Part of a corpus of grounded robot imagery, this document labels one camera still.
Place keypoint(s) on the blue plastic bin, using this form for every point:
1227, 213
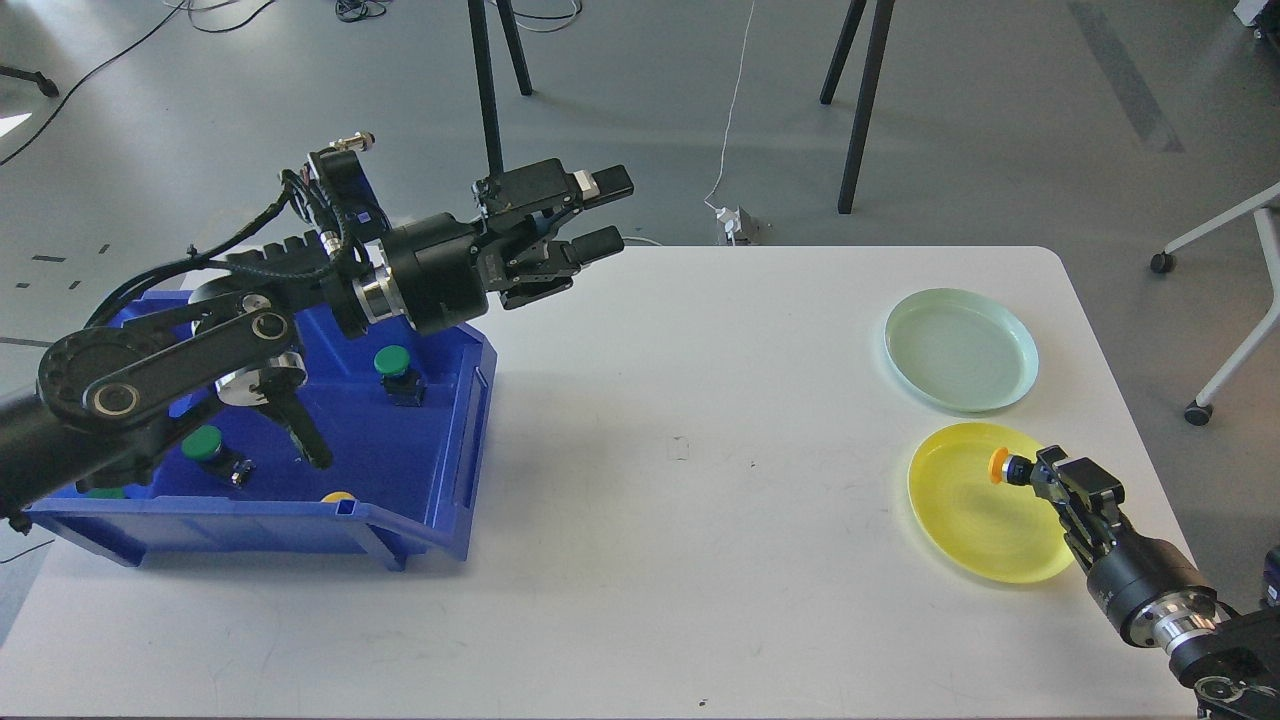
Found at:
413, 470

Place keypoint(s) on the yellow plate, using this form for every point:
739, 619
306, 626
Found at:
1000, 533

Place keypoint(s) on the white power adapter on floor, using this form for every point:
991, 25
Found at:
739, 228

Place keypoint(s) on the yellow button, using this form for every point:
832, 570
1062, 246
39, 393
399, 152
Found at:
1013, 470

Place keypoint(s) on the green button near bin right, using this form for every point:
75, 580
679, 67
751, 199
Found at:
401, 381

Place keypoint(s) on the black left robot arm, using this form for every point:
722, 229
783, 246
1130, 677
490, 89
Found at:
173, 346

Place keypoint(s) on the black stand legs right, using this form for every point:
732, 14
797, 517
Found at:
877, 41

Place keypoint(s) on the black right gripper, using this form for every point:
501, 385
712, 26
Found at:
1150, 592

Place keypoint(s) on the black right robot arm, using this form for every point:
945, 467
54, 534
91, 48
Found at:
1232, 673

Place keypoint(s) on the light green plate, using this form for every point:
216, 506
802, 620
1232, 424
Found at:
960, 351

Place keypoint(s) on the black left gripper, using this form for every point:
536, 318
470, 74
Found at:
440, 272

